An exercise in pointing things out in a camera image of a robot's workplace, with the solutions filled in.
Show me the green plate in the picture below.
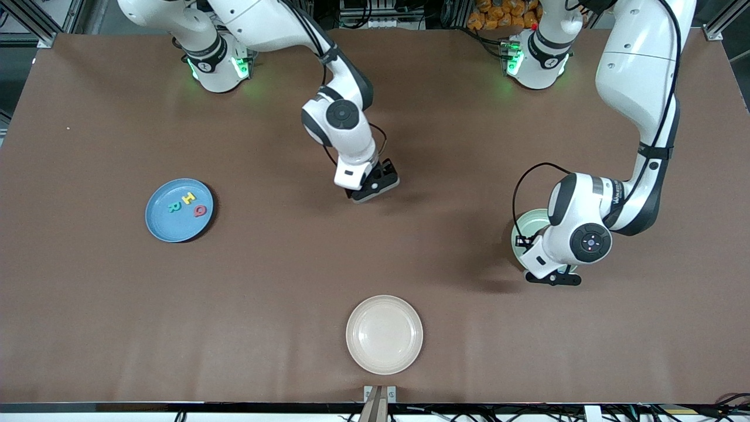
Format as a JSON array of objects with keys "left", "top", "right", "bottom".
[{"left": 511, "top": 209, "right": 578, "bottom": 274}]

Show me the beige plate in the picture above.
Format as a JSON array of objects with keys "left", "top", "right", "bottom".
[{"left": 346, "top": 295, "right": 424, "bottom": 376}]

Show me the blue plate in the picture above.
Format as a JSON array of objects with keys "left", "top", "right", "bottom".
[{"left": 145, "top": 178, "right": 214, "bottom": 243}]

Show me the black equipment rack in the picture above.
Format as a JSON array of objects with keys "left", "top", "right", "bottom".
[{"left": 339, "top": 0, "right": 411, "bottom": 29}]

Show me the bag of orange items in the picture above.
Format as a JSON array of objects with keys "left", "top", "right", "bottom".
[{"left": 467, "top": 0, "right": 543, "bottom": 31}]

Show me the brown table cover sheet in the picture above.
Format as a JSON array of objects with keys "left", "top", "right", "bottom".
[{"left": 0, "top": 28, "right": 750, "bottom": 405}]

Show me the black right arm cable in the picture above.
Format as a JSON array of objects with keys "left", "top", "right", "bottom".
[{"left": 286, "top": 0, "right": 389, "bottom": 168}]

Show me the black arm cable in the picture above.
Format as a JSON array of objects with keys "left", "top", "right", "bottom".
[
  {"left": 286, "top": 0, "right": 389, "bottom": 168},
  {"left": 513, "top": 0, "right": 683, "bottom": 235}
]

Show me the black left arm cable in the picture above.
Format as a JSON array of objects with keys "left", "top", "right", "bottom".
[{"left": 513, "top": 0, "right": 683, "bottom": 235}]

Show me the metal mount bracket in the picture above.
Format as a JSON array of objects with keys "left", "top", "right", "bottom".
[{"left": 363, "top": 385, "right": 397, "bottom": 422}]

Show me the red black cable bundle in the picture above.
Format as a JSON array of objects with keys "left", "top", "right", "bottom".
[{"left": 697, "top": 393, "right": 750, "bottom": 418}]

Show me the aluminium frame post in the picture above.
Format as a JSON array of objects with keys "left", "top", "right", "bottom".
[
  {"left": 0, "top": 0, "right": 74, "bottom": 49},
  {"left": 703, "top": 0, "right": 750, "bottom": 42}
]

